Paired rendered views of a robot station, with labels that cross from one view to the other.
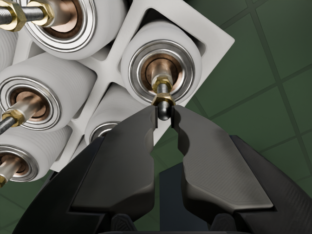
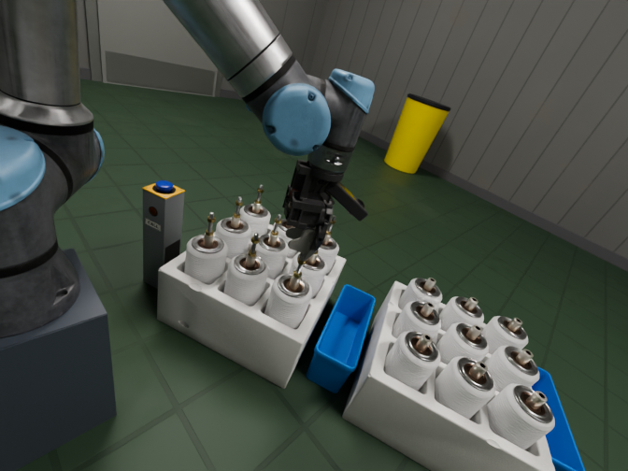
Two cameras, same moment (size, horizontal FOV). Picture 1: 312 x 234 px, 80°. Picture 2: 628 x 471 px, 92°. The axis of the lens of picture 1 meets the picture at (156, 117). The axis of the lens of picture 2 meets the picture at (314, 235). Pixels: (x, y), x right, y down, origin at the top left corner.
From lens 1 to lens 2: 0.63 m
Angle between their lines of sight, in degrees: 73
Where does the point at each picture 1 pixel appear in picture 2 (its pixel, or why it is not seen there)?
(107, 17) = (311, 274)
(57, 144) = (232, 249)
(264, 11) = (304, 440)
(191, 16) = (310, 321)
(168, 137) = (157, 361)
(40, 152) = (240, 236)
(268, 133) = not seen: outside the picture
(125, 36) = not seen: hidden behind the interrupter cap
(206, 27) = (306, 328)
